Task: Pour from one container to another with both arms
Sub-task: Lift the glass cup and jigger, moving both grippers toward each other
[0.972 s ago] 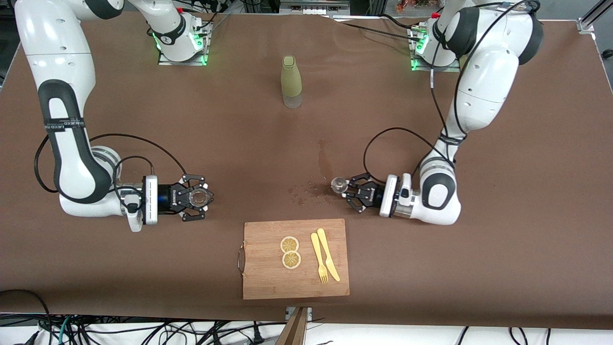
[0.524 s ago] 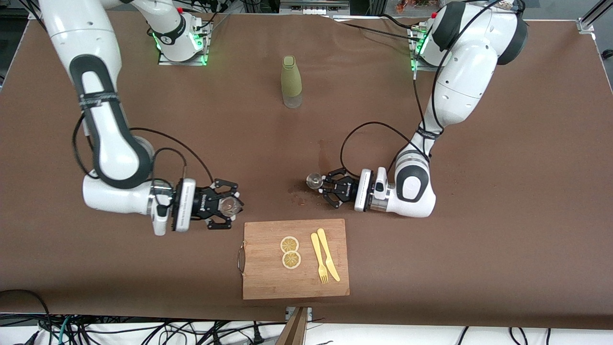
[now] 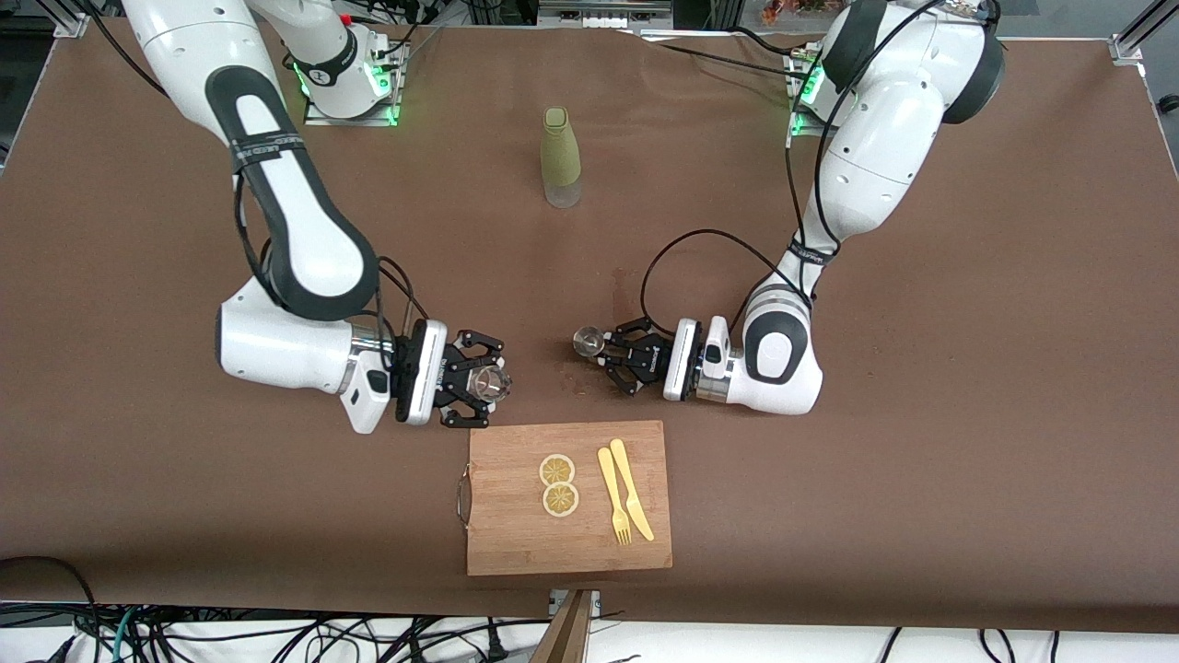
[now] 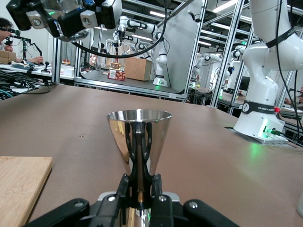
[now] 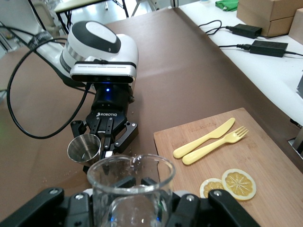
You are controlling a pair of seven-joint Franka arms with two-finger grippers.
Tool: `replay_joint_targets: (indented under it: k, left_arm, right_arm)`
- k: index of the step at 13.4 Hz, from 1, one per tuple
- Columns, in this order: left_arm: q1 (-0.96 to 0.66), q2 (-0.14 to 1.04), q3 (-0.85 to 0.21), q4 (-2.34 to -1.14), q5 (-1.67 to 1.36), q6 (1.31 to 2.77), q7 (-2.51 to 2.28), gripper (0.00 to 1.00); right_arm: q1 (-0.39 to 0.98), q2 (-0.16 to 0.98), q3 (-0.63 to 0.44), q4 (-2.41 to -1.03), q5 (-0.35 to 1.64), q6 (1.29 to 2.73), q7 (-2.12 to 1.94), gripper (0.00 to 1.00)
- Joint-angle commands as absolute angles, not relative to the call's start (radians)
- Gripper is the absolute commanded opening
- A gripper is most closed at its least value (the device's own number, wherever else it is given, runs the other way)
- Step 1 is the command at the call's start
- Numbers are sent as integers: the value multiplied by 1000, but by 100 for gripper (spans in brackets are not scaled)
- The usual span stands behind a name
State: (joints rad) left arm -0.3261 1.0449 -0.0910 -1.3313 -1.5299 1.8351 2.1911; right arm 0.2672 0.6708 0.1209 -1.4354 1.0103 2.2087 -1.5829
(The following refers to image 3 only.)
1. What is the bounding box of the brown table mat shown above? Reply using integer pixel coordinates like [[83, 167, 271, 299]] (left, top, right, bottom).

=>
[[0, 20, 1179, 636]]

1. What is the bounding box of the green sleeved glass bottle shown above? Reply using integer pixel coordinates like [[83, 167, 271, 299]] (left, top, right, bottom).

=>
[[540, 107, 583, 209]]

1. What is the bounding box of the right arm steel base plate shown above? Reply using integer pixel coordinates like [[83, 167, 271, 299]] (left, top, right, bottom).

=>
[[304, 41, 406, 127]]

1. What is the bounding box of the bamboo cutting board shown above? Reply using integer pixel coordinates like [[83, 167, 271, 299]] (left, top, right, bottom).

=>
[[458, 420, 673, 577]]

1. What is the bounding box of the wooden post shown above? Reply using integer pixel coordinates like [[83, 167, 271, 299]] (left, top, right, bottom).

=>
[[530, 589, 595, 663]]

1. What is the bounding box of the thick black floor cable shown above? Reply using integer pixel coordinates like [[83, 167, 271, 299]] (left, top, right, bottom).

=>
[[0, 555, 100, 663]]

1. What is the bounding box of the clear glass shaker cup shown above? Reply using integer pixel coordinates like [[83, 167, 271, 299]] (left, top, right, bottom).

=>
[[467, 364, 513, 403]]

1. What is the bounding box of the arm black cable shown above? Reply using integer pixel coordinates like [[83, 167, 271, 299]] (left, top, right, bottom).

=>
[[640, 228, 816, 323], [232, 166, 431, 369]]

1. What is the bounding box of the grey power strip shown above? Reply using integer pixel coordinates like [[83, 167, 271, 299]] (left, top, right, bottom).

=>
[[539, 0, 673, 30]]

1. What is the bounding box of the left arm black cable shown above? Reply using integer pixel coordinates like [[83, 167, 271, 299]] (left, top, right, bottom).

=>
[[640, 228, 816, 323]]

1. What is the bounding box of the yellow plastic knife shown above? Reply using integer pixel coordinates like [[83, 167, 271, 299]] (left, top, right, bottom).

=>
[[609, 438, 656, 542]]

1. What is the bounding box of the black power cable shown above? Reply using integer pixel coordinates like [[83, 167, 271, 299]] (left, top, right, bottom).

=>
[[626, 26, 811, 84]]

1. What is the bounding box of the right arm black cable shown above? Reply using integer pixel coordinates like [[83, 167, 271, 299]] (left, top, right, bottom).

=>
[[232, 166, 431, 369]]

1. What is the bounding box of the aluminium frame corner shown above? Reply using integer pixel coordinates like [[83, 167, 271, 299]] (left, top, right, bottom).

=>
[[41, 0, 93, 38], [1110, 0, 1179, 65]]

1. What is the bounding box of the left arm steel base plate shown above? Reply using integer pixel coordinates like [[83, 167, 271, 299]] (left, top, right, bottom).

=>
[[789, 51, 835, 139]]

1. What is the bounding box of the yellow plastic fork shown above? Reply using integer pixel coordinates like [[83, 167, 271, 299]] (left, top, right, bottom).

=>
[[597, 447, 634, 546]]

